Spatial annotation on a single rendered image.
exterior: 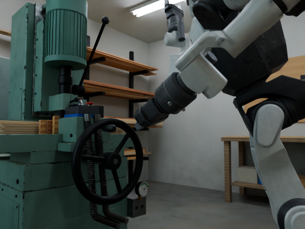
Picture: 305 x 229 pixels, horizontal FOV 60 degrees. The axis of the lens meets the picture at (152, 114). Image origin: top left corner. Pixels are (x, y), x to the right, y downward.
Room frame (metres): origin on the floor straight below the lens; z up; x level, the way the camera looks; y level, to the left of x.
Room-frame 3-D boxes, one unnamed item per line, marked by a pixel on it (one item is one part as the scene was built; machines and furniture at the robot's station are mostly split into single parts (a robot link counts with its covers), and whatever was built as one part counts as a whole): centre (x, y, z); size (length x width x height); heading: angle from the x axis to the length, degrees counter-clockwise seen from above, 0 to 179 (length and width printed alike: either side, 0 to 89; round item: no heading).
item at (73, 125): (1.00, 0.26, 0.91); 0.15 x 0.14 x 0.09; 135
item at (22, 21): (1.35, 0.59, 1.16); 0.22 x 0.22 x 0.72; 45
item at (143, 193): (1.18, 0.05, 0.65); 0.06 x 0.04 x 0.08; 135
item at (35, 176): (1.23, 0.47, 0.76); 0.57 x 0.45 x 0.09; 45
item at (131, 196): (1.23, 0.10, 0.58); 0.12 x 0.08 x 0.08; 45
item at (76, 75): (1.40, 0.43, 1.22); 0.09 x 0.08 x 0.15; 45
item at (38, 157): (1.10, 0.34, 0.82); 0.40 x 0.21 x 0.04; 135
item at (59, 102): (1.16, 0.39, 1.03); 0.14 x 0.07 x 0.09; 45
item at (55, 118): (1.09, 0.33, 0.94); 0.15 x 0.02 x 0.07; 135
